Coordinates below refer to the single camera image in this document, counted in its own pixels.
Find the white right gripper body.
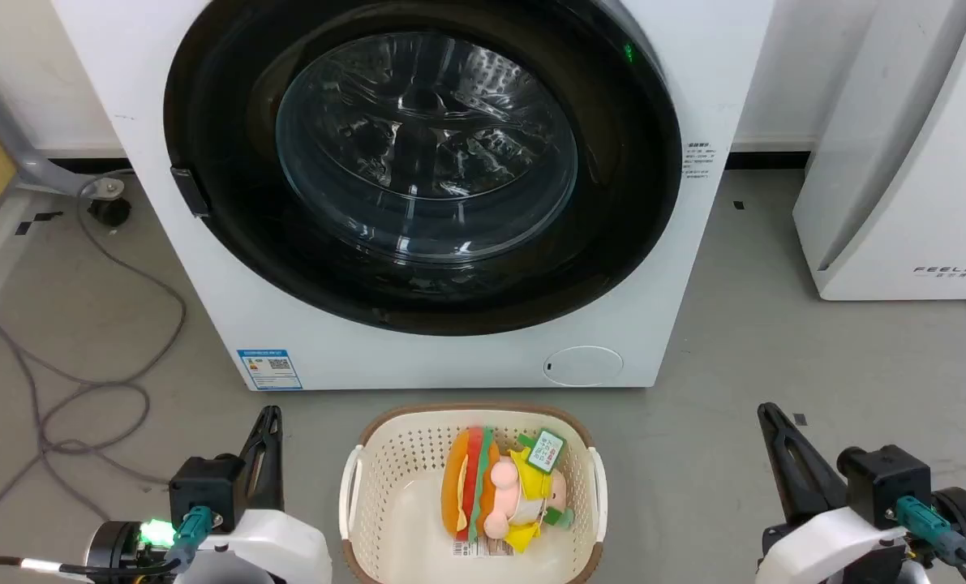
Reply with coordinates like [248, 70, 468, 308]
[756, 505, 912, 584]

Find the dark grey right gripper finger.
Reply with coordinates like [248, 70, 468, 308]
[757, 402, 812, 526]
[775, 412, 850, 520]

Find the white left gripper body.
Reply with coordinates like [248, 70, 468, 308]
[193, 508, 333, 584]

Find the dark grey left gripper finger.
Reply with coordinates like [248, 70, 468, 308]
[238, 407, 271, 513]
[260, 406, 284, 512]

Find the black round glass washer door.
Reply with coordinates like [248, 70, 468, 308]
[163, 0, 684, 337]

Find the white front-load washing machine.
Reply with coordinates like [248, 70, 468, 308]
[51, 0, 776, 392]

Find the cream perforated laundry basket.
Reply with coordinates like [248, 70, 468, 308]
[338, 403, 608, 584]

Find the hamburger plush toy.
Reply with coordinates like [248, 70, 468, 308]
[440, 427, 501, 543]

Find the round white filter cover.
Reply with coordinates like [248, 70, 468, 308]
[544, 346, 625, 387]

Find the green and white hang tag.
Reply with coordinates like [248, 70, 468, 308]
[527, 429, 567, 473]

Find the pink doll in yellow clothes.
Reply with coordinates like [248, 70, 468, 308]
[483, 434, 577, 554]

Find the black caster wheel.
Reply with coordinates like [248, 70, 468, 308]
[88, 195, 133, 227]

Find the small text warning sticker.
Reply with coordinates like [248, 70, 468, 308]
[685, 142, 717, 180]

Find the white air purifier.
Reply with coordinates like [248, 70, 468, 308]
[792, 0, 966, 302]

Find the grey metal stand leg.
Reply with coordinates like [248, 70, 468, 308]
[0, 85, 126, 199]

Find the left gripper cable green plug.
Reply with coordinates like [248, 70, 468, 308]
[0, 505, 213, 584]

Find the gripper cable green plug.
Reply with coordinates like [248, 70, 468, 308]
[0, 505, 213, 584]
[895, 496, 966, 584]

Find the right gripper cable green plug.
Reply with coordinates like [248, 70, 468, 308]
[895, 496, 966, 584]

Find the grey floor cable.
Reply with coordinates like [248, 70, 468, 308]
[0, 174, 187, 560]

